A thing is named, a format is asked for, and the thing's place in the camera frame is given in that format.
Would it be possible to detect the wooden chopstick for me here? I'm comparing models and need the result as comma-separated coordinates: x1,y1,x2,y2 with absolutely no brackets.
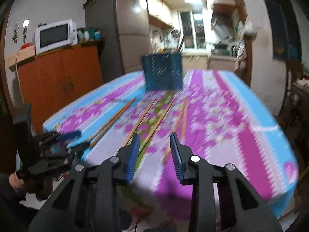
88,97,136,149
163,100,184,165
141,98,174,149
181,97,188,141
120,100,155,147
177,36,185,53

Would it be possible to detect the kitchen window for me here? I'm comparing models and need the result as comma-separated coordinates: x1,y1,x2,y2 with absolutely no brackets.
180,10,206,49

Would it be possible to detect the person's left hand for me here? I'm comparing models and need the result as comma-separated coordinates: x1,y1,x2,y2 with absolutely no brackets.
9,173,25,194

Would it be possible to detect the orange wooden cabinet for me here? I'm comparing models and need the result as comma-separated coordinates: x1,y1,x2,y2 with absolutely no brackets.
17,40,105,133

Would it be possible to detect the floral striped tablecloth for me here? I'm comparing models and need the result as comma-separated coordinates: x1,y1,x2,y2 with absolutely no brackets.
43,70,299,220

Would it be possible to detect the blue perforated utensil holder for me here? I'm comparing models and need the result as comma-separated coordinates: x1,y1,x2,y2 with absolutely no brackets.
141,53,183,91

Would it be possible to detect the cardboard box on cabinet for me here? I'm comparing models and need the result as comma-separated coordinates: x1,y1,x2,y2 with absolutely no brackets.
6,45,35,72

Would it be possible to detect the white microwave oven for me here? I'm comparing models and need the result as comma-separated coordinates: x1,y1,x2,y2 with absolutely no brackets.
34,19,78,55

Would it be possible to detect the wooden chair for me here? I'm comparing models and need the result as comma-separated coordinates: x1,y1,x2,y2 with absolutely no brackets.
277,59,304,126

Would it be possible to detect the brown tall refrigerator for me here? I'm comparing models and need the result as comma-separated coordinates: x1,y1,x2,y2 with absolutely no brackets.
84,0,150,82

